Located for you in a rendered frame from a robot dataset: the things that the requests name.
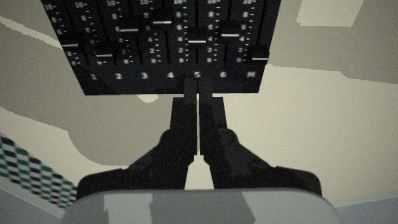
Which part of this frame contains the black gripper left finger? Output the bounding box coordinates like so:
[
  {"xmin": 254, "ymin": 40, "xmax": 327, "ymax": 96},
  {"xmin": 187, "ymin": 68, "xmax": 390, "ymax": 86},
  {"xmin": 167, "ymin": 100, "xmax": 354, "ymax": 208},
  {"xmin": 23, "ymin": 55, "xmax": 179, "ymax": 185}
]
[{"xmin": 76, "ymin": 77, "xmax": 197, "ymax": 201}]

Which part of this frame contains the black lighting desk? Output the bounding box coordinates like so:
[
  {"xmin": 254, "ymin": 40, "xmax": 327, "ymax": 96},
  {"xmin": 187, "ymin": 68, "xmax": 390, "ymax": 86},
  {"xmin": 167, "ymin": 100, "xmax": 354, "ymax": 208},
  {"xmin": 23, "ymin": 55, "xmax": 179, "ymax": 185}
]
[{"xmin": 41, "ymin": 0, "xmax": 281, "ymax": 96}]

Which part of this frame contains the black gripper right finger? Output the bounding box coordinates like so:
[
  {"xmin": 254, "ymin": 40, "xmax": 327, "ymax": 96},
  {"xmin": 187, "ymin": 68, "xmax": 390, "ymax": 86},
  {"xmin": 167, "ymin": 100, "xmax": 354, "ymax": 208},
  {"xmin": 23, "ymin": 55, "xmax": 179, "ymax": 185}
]
[{"xmin": 199, "ymin": 77, "xmax": 323, "ymax": 197}]

